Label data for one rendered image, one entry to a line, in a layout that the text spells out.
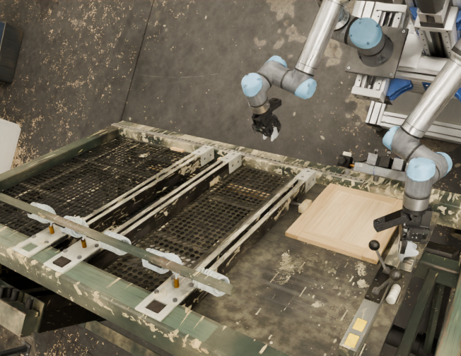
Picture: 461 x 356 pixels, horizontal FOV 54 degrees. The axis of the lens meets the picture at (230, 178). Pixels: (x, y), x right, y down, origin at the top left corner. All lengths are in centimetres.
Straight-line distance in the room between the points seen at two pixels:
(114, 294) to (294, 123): 217
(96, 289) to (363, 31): 140
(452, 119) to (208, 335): 203
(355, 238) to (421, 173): 54
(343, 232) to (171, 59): 259
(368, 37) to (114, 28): 307
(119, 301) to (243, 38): 266
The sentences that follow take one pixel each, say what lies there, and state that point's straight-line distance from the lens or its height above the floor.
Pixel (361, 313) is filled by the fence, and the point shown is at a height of 159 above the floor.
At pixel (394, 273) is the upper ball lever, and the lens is 151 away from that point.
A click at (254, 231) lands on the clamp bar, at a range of 179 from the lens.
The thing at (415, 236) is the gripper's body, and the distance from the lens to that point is 157.
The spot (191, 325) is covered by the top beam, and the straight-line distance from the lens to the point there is 138.
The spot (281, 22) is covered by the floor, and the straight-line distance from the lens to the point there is 364.
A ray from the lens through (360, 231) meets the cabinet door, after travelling 193.
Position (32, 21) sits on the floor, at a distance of 557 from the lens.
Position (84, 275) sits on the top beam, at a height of 193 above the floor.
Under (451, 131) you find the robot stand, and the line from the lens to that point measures 288.
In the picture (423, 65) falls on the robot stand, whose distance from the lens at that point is 223.
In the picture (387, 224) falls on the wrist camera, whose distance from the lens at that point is 154.
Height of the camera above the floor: 305
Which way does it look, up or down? 61 degrees down
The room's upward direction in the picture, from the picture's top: 78 degrees counter-clockwise
